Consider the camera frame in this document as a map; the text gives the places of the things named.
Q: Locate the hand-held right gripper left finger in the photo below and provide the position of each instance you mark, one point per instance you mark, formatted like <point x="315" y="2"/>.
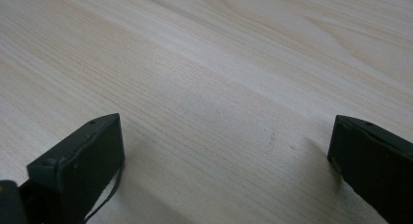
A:
<point x="84" y="165"/>

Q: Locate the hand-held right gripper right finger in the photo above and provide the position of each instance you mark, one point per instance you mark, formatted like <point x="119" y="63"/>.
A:
<point x="376" y="165"/>

